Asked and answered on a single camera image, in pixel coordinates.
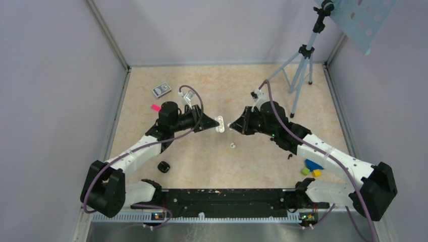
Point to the yellow cube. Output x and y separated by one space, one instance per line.
316 173

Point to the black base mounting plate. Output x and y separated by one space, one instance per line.
233 203

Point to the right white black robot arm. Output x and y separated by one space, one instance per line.
369 188

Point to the perforated blue metal panel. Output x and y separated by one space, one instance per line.
361 20

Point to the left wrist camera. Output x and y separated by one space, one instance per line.
186 97

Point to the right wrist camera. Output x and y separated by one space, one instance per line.
259 99

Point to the playing card deck box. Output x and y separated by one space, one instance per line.
161 90

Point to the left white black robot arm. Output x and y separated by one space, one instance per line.
105 190

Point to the white earbud charging case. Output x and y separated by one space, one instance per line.
221 127

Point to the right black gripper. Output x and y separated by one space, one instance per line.
242 124

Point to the pink marker piece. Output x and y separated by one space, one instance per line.
155 108

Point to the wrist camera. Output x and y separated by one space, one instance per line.
186 97
259 99

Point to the green cube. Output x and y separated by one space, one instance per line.
305 171

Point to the black earbud case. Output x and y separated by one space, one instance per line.
163 167

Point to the light blue tripod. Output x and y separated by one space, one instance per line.
305 51

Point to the white toothed cable rail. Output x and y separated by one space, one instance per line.
147 217

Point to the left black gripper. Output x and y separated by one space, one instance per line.
200 119

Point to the blue toy car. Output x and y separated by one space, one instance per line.
312 165

